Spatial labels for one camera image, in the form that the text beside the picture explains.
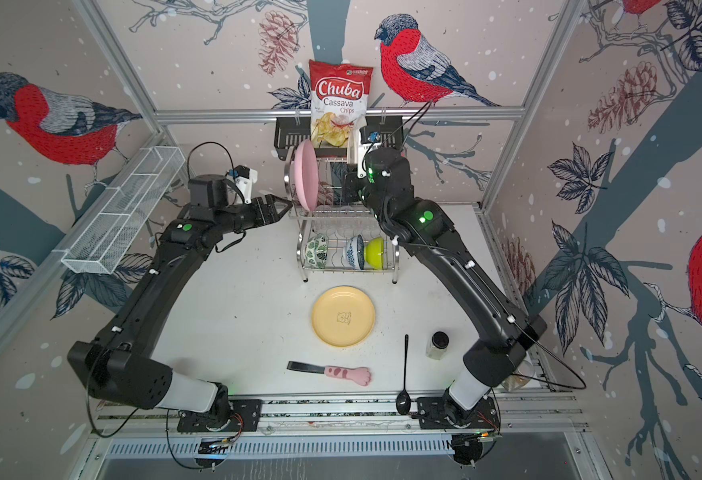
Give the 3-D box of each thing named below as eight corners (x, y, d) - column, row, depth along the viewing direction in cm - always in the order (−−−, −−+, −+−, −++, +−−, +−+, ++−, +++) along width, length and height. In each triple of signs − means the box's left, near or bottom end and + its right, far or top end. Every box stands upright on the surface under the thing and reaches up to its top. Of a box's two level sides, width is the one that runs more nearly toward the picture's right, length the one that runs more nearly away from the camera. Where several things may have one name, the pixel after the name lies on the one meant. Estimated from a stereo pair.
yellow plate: (310, 346, 87) (309, 344, 86) (316, 289, 99) (315, 286, 98) (375, 346, 87) (375, 343, 85) (373, 289, 99) (373, 286, 98)
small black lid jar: (425, 356, 84) (432, 344, 77) (427, 341, 87) (434, 328, 79) (440, 361, 84) (448, 349, 76) (442, 345, 86) (450, 333, 79)
